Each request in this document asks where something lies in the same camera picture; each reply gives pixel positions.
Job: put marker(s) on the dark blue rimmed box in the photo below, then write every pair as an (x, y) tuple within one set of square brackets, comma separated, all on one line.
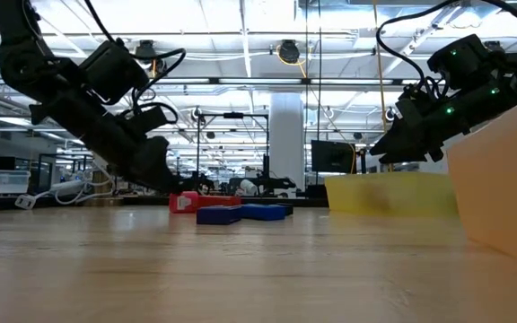
[(218, 215)]

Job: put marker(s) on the black workstation frame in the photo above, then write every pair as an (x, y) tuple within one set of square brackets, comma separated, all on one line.
[(233, 115)]

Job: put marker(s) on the orange translucent plastic bin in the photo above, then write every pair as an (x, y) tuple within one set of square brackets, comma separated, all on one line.
[(505, 188)]

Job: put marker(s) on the clear plastic storage tub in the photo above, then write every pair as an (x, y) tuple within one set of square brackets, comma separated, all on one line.
[(11, 181)]

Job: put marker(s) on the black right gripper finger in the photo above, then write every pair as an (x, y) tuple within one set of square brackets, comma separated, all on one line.
[(397, 137), (406, 156)]

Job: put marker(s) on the white cylinder roll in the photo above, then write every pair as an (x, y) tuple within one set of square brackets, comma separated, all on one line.
[(248, 186)]

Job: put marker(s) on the round ceiling camera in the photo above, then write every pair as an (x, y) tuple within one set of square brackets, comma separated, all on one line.
[(390, 114)]

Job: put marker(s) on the black flat screen monitor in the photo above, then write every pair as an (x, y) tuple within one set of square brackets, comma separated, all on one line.
[(332, 157)]

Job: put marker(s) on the black aluminium table frame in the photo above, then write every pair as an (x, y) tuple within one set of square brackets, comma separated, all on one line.
[(303, 202)]

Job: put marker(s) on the white square column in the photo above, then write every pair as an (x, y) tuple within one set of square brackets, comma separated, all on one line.
[(287, 134)]

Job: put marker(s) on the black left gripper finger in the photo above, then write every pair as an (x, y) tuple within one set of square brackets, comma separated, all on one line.
[(155, 166)]

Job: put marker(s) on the yellow translucent plastic bin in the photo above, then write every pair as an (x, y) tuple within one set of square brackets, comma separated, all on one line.
[(388, 193)]

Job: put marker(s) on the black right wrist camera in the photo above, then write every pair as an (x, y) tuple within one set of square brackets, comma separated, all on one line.
[(460, 60)]

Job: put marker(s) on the small pink-red cube charger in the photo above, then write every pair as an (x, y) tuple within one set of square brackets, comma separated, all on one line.
[(184, 204)]

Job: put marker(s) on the black background machine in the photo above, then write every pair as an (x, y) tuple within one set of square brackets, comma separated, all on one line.
[(276, 185)]

